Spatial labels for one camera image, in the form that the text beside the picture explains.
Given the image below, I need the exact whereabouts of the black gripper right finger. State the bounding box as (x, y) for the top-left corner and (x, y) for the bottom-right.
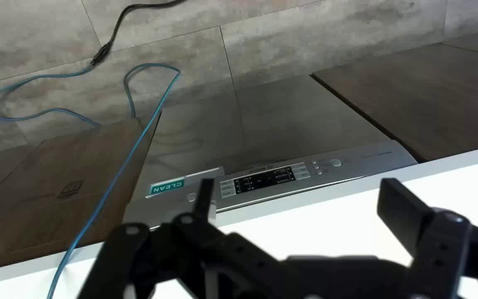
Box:
(377, 178), (478, 299)

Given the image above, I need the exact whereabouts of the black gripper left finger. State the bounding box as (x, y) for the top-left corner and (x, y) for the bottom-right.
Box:
(79, 180), (284, 299)

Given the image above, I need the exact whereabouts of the indicator magnet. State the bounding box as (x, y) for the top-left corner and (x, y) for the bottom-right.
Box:
(147, 178), (187, 198)

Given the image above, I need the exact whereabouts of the stainless steel dishwasher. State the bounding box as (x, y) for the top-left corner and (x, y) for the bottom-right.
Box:
(123, 77), (417, 227)

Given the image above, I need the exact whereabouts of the dark wood cabinet door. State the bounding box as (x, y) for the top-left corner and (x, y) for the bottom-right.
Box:
(314, 34), (478, 162)
(0, 120), (155, 266)

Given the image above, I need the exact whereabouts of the black cable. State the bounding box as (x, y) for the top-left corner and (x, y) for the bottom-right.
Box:
(89, 0), (188, 67)

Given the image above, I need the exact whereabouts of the blue cable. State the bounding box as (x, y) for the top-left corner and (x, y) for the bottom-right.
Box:
(0, 62), (183, 299)

